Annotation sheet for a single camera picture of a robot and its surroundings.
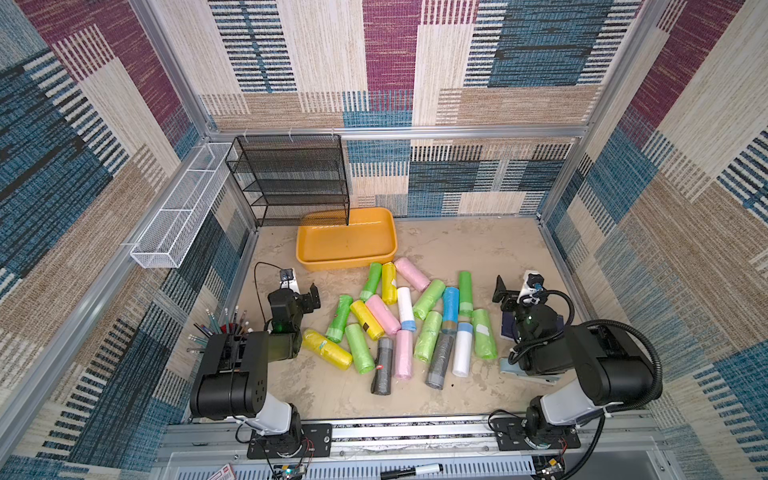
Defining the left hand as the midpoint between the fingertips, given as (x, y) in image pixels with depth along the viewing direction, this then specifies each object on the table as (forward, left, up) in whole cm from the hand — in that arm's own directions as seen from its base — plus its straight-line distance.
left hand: (298, 286), depth 94 cm
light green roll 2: (-2, -41, -4) cm, 41 cm away
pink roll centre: (-11, -27, -4) cm, 30 cm away
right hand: (-2, -66, +4) cm, 66 cm away
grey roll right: (-22, -41, -5) cm, 47 cm away
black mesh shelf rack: (+38, +6, +13) cm, 40 cm away
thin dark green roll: (-1, -52, -4) cm, 53 cm away
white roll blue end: (-6, -33, -4) cm, 34 cm away
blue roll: (-9, -46, -5) cm, 47 cm away
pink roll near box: (+4, -38, -5) cm, 39 cm away
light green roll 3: (-16, -38, -4) cm, 42 cm away
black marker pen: (-46, -34, -7) cm, 58 cm away
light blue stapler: (-28, -58, +4) cm, 64 cm away
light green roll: (-16, -55, -4) cm, 57 cm away
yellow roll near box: (0, -28, -4) cm, 28 cm away
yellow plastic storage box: (+28, -21, -8) cm, 36 cm away
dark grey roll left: (-27, -26, -5) cm, 37 cm away
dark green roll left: (-12, -12, -4) cm, 18 cm away
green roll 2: (+4, -22, -4) cm, 23 cm away
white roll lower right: (-19, -48, -5) cm, 52 cm away
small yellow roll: (-10, -21, -3) cm, 24 cm away
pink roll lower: (-21, -32, -4) cm, 38 cm away
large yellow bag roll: (-20, -12, -3) cm, 24 cm away
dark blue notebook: (-9, -64, -5) cm, 65 cm away
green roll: (-18, -19, -4) cm, 27 cm away
